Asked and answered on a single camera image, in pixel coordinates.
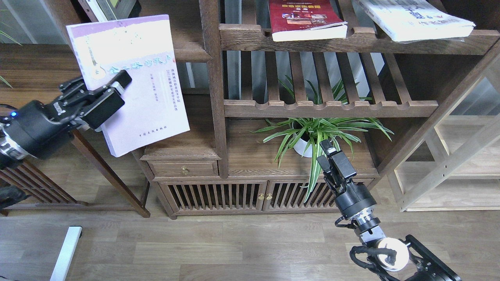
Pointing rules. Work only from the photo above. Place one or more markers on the brass drawer knob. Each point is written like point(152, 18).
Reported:
point(184, 170)

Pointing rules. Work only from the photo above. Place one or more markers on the white plant pot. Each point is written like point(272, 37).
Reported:
point(305, 149)

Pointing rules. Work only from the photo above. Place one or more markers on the light wooden rack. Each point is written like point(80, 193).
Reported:
point(463, 173)

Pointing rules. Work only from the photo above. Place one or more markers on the dark wooden bookshelf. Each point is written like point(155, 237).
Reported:
point(251, 78)

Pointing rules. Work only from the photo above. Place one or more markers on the red book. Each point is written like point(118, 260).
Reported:
point(305, 20)

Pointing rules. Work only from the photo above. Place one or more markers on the white book with blue text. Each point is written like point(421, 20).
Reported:
point(414, 20)

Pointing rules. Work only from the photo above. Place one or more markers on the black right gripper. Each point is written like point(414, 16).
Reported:
point(353, 200)

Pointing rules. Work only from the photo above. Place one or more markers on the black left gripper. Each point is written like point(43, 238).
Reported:
point(39, 129)

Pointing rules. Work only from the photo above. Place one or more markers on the dark grey book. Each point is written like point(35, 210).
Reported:
point(118, 9)

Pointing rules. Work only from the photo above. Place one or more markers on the white spine book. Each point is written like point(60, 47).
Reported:
point(94, 11)

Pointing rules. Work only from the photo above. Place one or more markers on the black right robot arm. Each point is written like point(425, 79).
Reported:
point(377, 253)

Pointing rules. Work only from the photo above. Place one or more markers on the green spider plant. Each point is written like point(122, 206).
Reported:
point(315, 130)

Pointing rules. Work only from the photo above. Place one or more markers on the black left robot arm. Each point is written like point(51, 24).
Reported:
point(13, 194)

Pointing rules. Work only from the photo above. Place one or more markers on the pale purple book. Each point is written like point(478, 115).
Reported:
point(154, 107)

